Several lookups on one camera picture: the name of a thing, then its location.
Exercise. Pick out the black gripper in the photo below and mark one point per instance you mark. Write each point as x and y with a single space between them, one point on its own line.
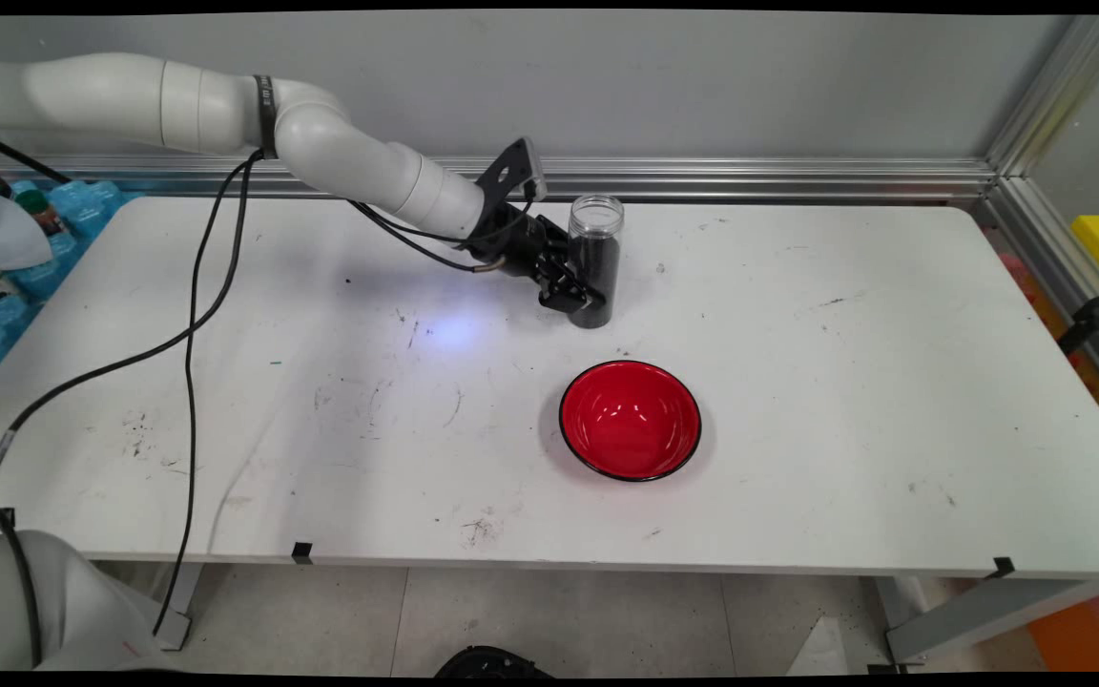
511 239

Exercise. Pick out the clear jar of black granules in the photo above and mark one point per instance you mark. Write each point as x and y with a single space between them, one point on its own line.
604 243

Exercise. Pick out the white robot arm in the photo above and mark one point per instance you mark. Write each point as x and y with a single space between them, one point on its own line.
111 95

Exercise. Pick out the red bowl with black rim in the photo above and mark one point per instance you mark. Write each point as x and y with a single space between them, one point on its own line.
631 420

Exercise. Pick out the black tape piece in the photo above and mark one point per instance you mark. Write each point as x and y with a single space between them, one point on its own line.
301 552
1003 567

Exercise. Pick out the black round floor object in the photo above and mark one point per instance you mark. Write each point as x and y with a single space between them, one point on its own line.
492 663

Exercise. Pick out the pink red packaging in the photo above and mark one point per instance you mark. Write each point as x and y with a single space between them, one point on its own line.
1017 277

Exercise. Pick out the blue bottle pack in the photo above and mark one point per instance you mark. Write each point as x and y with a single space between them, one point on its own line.
82 205

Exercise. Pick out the slim grey table leg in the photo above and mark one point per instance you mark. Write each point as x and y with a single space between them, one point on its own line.
177 601

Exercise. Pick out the green-capped bottle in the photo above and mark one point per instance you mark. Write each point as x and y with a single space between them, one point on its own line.
34 205

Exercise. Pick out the black clamp stand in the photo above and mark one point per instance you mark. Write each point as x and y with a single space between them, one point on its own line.
1088 320

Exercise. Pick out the wide grey table leg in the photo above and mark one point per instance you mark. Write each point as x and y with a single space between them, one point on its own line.
969 615

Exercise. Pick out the white paper sheet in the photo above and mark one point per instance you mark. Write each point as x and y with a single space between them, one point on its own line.
6 239

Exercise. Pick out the orange box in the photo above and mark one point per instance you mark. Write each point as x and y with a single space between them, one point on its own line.
1084 634

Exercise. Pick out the silver wrist camera, black bracket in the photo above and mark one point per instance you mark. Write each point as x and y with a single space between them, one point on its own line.
511 172

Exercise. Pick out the long aluminium frame rail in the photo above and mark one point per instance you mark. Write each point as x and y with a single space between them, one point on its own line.
702 176

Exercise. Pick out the short aluminium frame rail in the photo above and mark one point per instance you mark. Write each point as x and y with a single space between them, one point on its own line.
1055 267

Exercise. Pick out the upright aluminium frame post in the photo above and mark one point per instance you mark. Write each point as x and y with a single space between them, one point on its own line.
1046 105

